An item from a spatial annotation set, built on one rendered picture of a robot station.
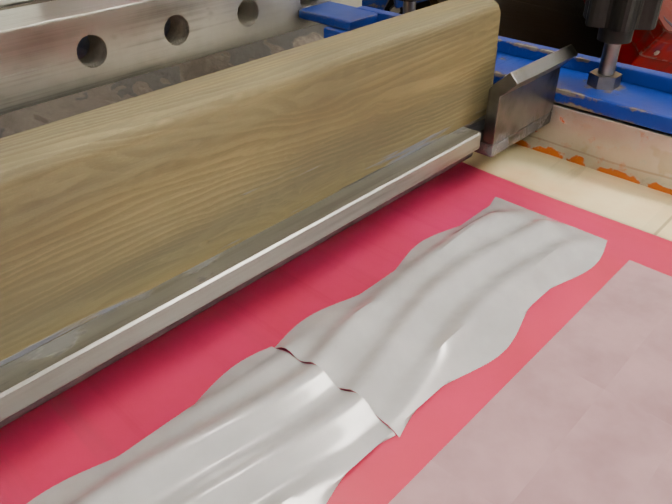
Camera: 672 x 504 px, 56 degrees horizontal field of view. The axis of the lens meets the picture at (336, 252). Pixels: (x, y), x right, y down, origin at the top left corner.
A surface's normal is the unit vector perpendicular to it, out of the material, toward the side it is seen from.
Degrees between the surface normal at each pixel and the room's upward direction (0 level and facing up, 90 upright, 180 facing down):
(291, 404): 4
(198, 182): 56
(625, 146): 90
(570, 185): 32
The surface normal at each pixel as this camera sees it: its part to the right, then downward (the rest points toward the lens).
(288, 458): 0.28, -0.49
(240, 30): 0.72, 0.39
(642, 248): -0.01, -0.82
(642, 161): -0.69, 0.41
